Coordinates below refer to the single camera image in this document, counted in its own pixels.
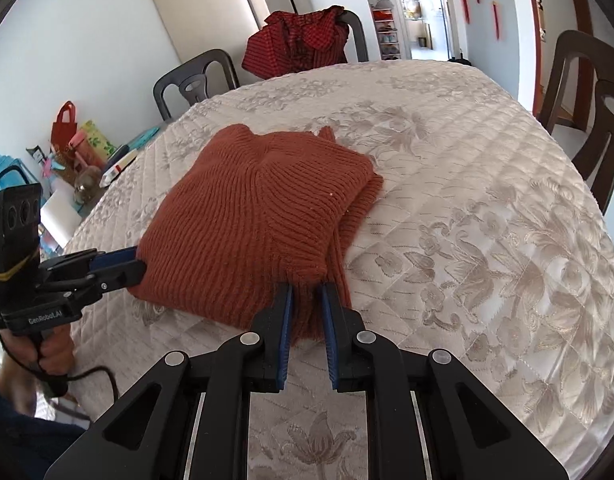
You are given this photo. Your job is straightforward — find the glass jar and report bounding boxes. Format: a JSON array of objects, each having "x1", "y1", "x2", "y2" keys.
[{"x1": 73, "y1": 166, "x2": 102, "y2": 204}]

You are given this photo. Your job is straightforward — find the beige leaning board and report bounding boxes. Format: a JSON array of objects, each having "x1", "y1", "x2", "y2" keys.
[{"x1": 142, "y1": 0, "x2": 268, "y2": 67}]

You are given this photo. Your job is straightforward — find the white quilted floral tablecloth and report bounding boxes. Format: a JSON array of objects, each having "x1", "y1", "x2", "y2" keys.
[{"x1": 62, "y1": 59, "x2": 614, "y2": 480}]

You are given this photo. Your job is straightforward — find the brown wooden chair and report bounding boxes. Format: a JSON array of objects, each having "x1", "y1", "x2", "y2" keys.
[
  {"x1": 534, "y1": 30, "x2": 614, "y2": 134},
  {"x1": 569, "y1": 80, "x2": 614, "y2": 217}
]

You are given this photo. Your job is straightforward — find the person's left forearm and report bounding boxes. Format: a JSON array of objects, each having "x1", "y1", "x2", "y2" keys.
[{"x1": 0, "y1": 355, "x2": 90, "y2": 480}]

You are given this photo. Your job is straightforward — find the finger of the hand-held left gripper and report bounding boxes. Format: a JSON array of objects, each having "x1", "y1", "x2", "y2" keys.
[
  {"x1": 89, "y1": 246, "x2": 140, "y2": 271},
  {"x1": 94, "y1": 259, "x2": 148, "y2": 294}
]

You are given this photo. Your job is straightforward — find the person's left hand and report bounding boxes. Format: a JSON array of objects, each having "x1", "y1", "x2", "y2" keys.
[{"x1": 2, "y1": 327, "x2": 76, "y2": 376}]

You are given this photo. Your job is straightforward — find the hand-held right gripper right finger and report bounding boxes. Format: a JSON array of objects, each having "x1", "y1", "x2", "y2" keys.
[{"x1": 319, "y1": 282, "x2": 570, "y2": 480}]

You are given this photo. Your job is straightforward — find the dark plastic chair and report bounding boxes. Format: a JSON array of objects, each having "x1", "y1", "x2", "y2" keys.
[{"x1": 153, "y1": 49, "x2": 241, "y2": 122}]

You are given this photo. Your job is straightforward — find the grey chair under garment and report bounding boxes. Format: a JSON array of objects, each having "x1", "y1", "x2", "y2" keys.
[{"x1": 337, "y1": 10, "x2": 370, "y2": 63}]

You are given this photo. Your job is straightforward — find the storage shelf rack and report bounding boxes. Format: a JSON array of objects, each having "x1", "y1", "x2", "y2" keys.
[{"x1": 371, "y1": 5, "x2": 404, "y2": 60}]

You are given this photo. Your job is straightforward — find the rust knit sweater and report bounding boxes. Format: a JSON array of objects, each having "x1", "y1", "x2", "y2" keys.
[{"x1": 128, "y1": 124, "x2": 385, "y2": 347}]

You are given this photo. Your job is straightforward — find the red gift bag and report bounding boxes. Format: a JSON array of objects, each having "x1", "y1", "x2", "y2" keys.
[{"x1": 50, "y1": 101, "x2": 78, "y2": 157}]

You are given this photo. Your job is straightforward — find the white paper roll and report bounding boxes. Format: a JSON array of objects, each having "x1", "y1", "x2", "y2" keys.
[{"x1": 39, "y1": 192, "x2": 84, "y2": 242}]

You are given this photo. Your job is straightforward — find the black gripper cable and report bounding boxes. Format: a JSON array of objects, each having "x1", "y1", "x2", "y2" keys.
[{"x1": 34, "y1": 357, "x2": 120, "y2": 403}]

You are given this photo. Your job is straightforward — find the white tube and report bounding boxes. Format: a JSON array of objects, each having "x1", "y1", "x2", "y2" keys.
[{"x1": 102, "y1": 150, "x2": 138, "y2": 187}]

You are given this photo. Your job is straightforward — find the pink packet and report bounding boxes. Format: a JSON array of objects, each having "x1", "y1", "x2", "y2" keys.
[{"x1": 69, "y1": 130, "x2": 91, "y2": 167}]

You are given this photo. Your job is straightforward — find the red checked garment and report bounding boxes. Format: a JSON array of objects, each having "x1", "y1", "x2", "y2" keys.
[{"x1": 242, "y1": 5, "x2": 348, "y2": 81}]

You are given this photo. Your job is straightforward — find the green floral bag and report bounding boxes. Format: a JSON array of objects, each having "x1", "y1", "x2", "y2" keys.
[{"x1": 82, "y1": 120, "x2": 118, "y2": 162}]

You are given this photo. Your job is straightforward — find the teal flat object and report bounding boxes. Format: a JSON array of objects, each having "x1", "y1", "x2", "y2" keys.
[{"x1": 121, "y1": 127, "x2": 161, "y2": 154}]

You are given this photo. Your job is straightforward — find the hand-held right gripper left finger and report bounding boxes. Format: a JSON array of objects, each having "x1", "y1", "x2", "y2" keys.
[{"x1": 44, "y1": 282, "x2": 294, "y2": 480}]

